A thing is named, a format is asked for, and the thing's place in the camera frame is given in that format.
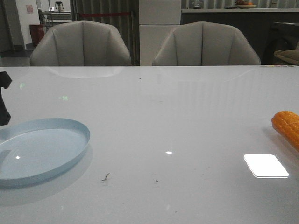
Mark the orange corn cob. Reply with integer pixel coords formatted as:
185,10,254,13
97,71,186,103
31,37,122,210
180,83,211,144
271,111,299,151

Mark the red trash bin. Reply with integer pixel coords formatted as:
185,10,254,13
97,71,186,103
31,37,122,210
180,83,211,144
29,24,44,47

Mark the grey upholstered chair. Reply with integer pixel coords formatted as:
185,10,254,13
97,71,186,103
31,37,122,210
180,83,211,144
30,20,131,67
152,21,260,66

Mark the dark grey counter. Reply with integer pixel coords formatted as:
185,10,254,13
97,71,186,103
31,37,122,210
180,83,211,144
181,8,299,65

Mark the pink wall notice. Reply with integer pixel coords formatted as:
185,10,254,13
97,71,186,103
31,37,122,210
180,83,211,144
26,4,33,14

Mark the barrier post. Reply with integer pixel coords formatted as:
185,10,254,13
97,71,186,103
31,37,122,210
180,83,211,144
130,11,137,65

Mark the white cabinet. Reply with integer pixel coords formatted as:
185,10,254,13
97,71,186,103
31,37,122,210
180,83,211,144
139,0,181,66

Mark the fruit bowl on counter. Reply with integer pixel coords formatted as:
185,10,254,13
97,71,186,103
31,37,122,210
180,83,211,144
235,0,256,9

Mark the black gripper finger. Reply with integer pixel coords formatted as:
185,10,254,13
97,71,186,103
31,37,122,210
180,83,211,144
0,71,12,126

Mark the beige cushion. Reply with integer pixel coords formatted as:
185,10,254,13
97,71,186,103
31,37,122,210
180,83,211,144
274,49,299,65

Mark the left grey upholstered chair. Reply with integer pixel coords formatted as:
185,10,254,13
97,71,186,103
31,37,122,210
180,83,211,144
30,20,131,67

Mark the light blue round plate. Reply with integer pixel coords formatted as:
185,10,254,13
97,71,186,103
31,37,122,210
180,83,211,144
0,118,90,187

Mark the metal shelf cart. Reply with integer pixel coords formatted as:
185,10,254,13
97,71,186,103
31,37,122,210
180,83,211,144
38,9,72,32

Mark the right grey upholstered chair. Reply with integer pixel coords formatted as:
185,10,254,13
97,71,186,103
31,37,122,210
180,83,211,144
152,21,260,66

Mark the red barrier belt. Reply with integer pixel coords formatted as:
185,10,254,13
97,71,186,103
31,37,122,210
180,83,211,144
78,12,131,18

